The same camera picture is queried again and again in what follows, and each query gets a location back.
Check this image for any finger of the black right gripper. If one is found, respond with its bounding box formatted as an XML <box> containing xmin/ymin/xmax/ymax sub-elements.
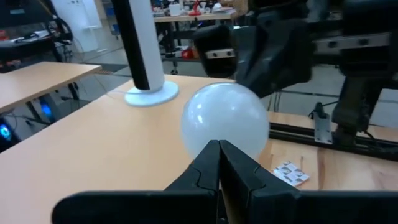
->
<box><xmin>234</xmin><ymin>17</ymin><xmax>315</xmax><ymax>99</ymax></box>

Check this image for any black computer blue light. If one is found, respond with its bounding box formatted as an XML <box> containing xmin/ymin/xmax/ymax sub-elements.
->
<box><xmin>0</xmin><ymin>116</ymin><xmax>21</xmax><ymax>153</ymax></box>
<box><xmin>37</xmin><ymin>93</ymin><xmax>63</xmax><ymax>124</ymax></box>

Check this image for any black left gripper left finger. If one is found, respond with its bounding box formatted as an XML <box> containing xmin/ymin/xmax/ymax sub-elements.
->
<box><xmin>51</xmin><ymin>139</ymin><xmax>221</xmax><ymax>224</ymax></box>

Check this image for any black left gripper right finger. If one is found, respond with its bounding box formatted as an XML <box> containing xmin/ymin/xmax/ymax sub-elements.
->
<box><xmin>219</xmin><ymin>139</ymin><xmax>398</xmax><ymax>224</ymax></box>

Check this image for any white round lightbulb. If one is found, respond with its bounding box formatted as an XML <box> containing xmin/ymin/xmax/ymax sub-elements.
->
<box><xmin>181</xmin><ymin>82</ymin><xmax>270</xmax><ymax>162</ymax></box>

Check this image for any white and black pole stand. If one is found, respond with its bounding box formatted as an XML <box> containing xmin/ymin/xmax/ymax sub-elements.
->
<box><xmin>111</xmin><ymin>0</ymin><xmax>180</xmax><ymax>108</ymax></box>

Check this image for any black aluminium rig frame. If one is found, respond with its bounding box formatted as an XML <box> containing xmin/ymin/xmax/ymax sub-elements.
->
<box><xmin>269</xmin><ymin>121</ymin><xmax>398</xmax><ymax>162</ymax></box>

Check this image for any silver metal bracket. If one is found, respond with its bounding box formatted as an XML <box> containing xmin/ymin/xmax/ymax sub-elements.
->
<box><xmin>312</xmin><ymin>110</ymin><xmax>333</xmax><ymax>146</ymax></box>

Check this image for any small printed marker card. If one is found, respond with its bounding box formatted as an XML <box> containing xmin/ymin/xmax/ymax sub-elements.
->
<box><xmin>272</xmin><ymin>161</ymin><xmax>310</xmax><ymax>187</ymax></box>

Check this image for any wooden neighbour desk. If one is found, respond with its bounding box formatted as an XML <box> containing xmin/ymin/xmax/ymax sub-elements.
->
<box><xmin>0</xmin><ymin>61</ymin><xmax>103</xmax><ymax>114</ymax></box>

